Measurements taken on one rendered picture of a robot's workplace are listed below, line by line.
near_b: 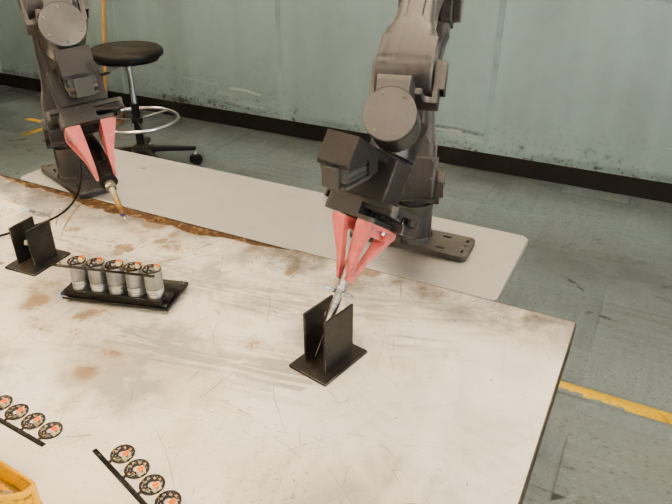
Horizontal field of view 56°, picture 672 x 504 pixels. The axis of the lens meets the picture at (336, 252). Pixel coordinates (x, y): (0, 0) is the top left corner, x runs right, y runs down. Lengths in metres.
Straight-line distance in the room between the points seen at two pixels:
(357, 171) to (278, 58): 3.10
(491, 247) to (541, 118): 2.25
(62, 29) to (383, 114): 0.44
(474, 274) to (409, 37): 0.38
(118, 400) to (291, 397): 0.20
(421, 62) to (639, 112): 2.52
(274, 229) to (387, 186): 0.42
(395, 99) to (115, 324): 0.48
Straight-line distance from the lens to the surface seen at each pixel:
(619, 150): 3.28
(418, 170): 0.96
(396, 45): 0.78
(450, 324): 0.87
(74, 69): 0.88
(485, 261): 1.02
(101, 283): 0.94
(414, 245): 1.03
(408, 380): 0.77
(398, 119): 0.67
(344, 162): 0.66
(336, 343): 0.76
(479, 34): 3.27
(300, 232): 1.08
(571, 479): 1.75
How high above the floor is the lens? 1.25
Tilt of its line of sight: 29 degrees down
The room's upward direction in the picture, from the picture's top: straight up
